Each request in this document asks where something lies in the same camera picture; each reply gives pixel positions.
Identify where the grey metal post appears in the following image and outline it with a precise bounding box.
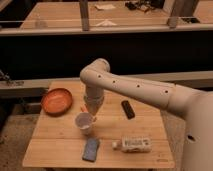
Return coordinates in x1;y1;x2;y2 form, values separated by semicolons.
79;0;90;31

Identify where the blue sponge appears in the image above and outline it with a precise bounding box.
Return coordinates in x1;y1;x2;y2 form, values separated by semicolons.
82;138;100;162

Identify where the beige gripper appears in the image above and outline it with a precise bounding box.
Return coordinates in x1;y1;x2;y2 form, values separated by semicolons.
81;96;104;116

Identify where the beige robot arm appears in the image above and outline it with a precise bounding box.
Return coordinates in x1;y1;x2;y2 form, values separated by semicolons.
80;58;213;171

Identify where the black cables pile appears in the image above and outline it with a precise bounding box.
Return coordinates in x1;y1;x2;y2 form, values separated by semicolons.
124;0;161;13

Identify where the white plastic bottle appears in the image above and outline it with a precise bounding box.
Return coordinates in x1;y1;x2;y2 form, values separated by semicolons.
112;137;152;153

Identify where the grey post right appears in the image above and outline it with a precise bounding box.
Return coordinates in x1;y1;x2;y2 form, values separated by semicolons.
167;0;185;29

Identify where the wooden table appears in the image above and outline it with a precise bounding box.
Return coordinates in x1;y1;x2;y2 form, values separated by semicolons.
23;81;175;169

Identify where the black remote control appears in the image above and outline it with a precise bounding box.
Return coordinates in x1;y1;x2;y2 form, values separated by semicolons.
121;100;135;119

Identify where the orange bowl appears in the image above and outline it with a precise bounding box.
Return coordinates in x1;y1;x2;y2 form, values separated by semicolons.
41;88;73;117

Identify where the folded white paper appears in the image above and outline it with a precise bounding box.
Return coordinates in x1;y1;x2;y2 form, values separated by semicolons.
95;19;117;27

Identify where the white paper sheet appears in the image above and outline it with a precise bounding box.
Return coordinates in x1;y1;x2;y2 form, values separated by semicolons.
95;4;116;10

